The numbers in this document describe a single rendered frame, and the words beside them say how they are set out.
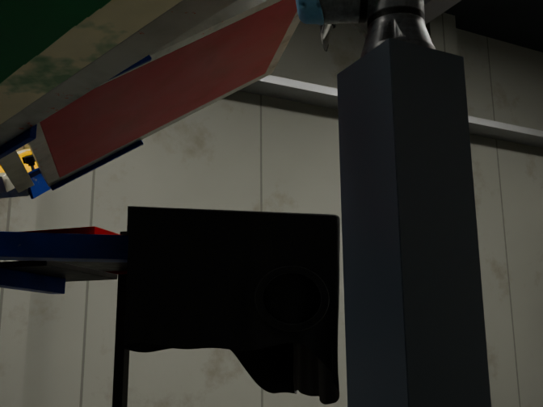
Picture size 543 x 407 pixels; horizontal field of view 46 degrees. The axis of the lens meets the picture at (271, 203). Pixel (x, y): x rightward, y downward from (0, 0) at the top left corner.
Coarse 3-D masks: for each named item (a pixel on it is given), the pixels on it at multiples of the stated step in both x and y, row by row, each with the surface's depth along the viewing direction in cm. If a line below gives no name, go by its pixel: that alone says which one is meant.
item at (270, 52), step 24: (264, 48) 182; (216, 72) 177; (240, 72) 189; (264, 72) 204; (168, 96) 173; (192, 96) 185; (216, 96) 198; (120, 120) 169; (144, 120) 180; (168, 120) 193; (72, 144) 164; (96, 144) 175; (120, 144) 188; (72, 168) 183
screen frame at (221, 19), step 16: (240, 0) 148; (256, 0) 149; (272, 0) 152; (224, 16) 147; (240, 16) 149; (192, 32) 144; (208, 32) 148; (288, 32) 181; (160, 48) 141; (176, 48) 146; (144, 64) 143; (272, 64) 201; (256, 80) 207; (224, 96) 203; (192, 112) 200; (160, 128) 196; (32, 144) 149; (128, 144) 192; (48, 160) 166; (96, 160) 189; (48, 176) 178; (64, 176) 186
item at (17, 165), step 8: (16, 152) 159; (0, 160) 158; (8, 160) 161; (16, 160) 164; (8, 168) 166; (16, 168) 170; (24, 168) 173; (8, 176) 172; (16, 176) 175; (24, 176) 179; (16, 184) 181; (24, 184) 185; (32, 184) 189
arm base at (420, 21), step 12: (384, 12) 127; (396, 12) 126; (408, 12) 126; (420, 12) 128; (372, 24) 129; (384, 24) 126; (396, 24) 125; (408, 24) 125; (420, 24) 126; (372, 36) 127; (384, 36) 125; (396, 36) 125; (408, 36) 123; (420, 36) 124; (372, 48) 125; (432, 48) 125
